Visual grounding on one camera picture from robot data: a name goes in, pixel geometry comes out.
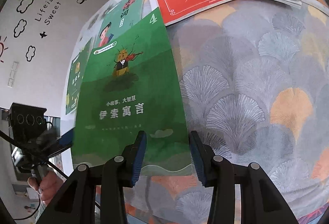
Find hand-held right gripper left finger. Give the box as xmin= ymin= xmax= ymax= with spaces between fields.
xmin=35 ymin=131 xmax=147 ymax=224

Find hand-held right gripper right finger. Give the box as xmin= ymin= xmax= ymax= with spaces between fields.
xmin=189 ymin=131 xmax=300 ymax=224

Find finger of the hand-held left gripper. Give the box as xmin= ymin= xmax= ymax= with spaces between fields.
xmin=46 ymin=134 xmax=75 ymax=160

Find green cricket violin book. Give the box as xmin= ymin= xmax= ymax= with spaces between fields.
xmin=71 ymin=6 xmax=196 ymax=177

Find person's left forearm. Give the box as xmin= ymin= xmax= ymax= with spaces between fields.
xmin=35 ymin=201 xmax=56 ymax=224

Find person's left hand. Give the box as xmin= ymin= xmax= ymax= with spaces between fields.
xmin=27 ymin=171 xmax=68 ymax=208

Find light green insect book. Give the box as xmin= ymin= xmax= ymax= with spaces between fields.
xmin=65 ymin=37 xmax=93 ymax=116

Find green book with girl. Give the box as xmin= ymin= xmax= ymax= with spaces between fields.
xmin=96 ymin=0 xmax=147 ymax=48

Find black cable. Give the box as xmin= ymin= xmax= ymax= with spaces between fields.
xmin=0 ymin=130 xmax=103 ymax=221

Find cartoon wall decal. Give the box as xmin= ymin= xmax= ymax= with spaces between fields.
xmin=0 ymin=0 xmax=92 ymax=85

